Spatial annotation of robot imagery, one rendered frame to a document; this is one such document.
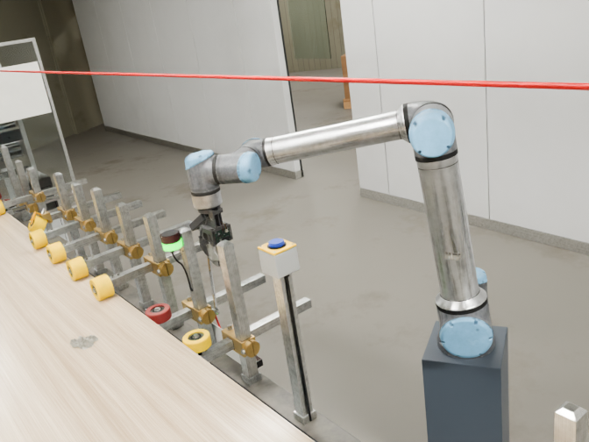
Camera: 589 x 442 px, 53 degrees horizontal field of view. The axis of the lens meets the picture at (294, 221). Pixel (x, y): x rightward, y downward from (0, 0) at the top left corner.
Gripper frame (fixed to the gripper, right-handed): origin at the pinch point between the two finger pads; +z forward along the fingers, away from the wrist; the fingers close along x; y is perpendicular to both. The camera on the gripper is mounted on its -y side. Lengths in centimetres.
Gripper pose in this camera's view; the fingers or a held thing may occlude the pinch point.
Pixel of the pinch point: (216, 261)
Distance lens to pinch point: 195.5
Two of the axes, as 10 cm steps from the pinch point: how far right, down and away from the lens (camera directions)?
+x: 7.7, -3.3, 5.4
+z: 1.4, 9.2, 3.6
